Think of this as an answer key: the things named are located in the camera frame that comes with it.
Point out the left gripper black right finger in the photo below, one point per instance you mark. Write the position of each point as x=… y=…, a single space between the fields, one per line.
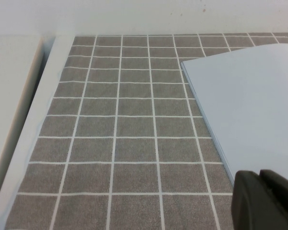
x=283 y=201

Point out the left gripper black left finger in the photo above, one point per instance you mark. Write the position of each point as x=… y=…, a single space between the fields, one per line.
x=248 y=206

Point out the white product brochure book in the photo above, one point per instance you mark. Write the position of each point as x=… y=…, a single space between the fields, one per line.
x=242 y=95

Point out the grey white-checked tablecloth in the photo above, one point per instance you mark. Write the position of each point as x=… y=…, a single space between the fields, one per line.
x=98 y=143

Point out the cream side furniture panel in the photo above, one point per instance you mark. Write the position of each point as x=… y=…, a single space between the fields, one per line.
x=9 y=83

